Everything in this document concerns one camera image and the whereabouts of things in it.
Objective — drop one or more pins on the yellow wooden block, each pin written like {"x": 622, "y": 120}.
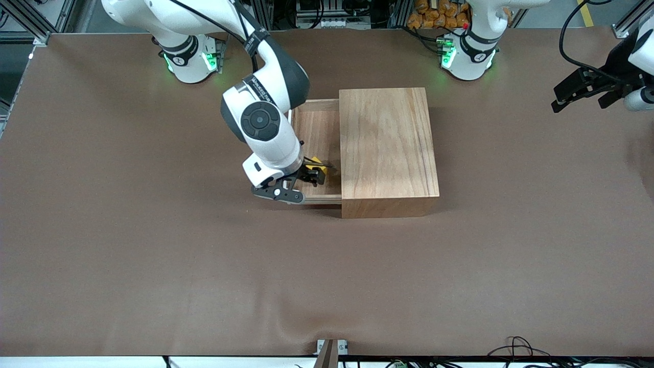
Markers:
{"x": 316, "y": 161}

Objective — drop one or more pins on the orange bags pile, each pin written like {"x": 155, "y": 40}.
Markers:
{"x": 434, "y": 15}

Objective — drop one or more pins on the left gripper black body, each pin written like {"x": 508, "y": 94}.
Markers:
{"x": 609, "y": 82}

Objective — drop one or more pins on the wooden drawer cabinet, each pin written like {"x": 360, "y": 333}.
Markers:
{"x": 388, "y": 148}

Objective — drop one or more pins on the brown table cover sheet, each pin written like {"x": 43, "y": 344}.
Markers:
{"x": 327, "y": 281}

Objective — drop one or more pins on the yellow floor tape strip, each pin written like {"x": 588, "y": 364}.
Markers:
{"x": 586, "y": 13}

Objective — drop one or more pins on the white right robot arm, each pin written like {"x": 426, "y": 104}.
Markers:
{"x": 276, "y": 145}

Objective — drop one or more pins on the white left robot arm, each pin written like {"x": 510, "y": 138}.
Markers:
{"x": 467, "y": 56}

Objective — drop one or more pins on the aluminium rack frame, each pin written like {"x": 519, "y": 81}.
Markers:
{"x": 271, "y": 15}

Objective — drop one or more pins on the aluminium frame profile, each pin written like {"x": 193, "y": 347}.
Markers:
{"x": 36, "y": 25}
{"x": 631, "y": 23}

